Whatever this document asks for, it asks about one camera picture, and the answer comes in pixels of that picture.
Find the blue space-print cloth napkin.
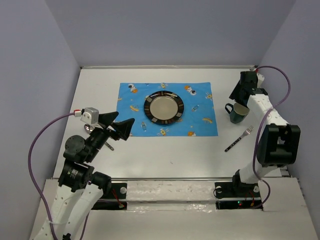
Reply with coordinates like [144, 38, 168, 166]
[116, 82, 218, 137]

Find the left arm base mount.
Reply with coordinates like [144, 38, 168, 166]
[92, 182, 128, 211]

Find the metal spoon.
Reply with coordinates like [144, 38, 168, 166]
[83, 124, 115, 151]

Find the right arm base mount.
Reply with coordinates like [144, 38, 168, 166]
[213, 181, 263, 210]

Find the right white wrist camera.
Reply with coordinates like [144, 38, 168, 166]
[255, 71, 265, 88]

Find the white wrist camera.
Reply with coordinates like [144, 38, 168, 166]
[255, 71, 265, 88]
[73, 107, 99, 126]

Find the dark green mug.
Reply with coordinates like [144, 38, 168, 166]
[225, 102, 250, 124]

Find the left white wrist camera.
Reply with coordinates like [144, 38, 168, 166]
[73, 107, 99, 126]

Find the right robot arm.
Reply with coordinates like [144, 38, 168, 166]
[229, 70, 301, 197]

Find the metal fork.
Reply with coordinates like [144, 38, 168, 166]
[224, 125, 254, 153]

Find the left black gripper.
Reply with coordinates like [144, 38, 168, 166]
[85, 110, 135, 161]

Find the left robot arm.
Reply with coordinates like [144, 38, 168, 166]
[27, 107, 135, 240]

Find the black rimmed dinner plate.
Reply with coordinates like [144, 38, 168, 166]
[143, 90, 185, 126]

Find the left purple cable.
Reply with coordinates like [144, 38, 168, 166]
[27, 112, 90, 240]

